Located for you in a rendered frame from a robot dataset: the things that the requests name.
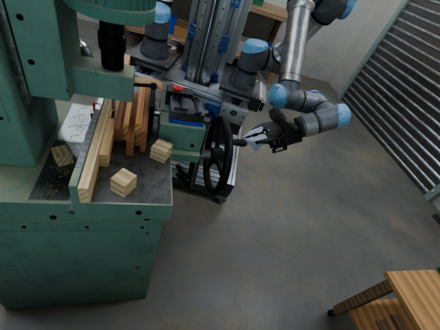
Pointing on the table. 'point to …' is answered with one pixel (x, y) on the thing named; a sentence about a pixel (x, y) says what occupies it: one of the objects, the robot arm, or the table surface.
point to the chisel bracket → (101, 80)
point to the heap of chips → (150, 82)
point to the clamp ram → (153, 110)
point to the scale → (88, 134)
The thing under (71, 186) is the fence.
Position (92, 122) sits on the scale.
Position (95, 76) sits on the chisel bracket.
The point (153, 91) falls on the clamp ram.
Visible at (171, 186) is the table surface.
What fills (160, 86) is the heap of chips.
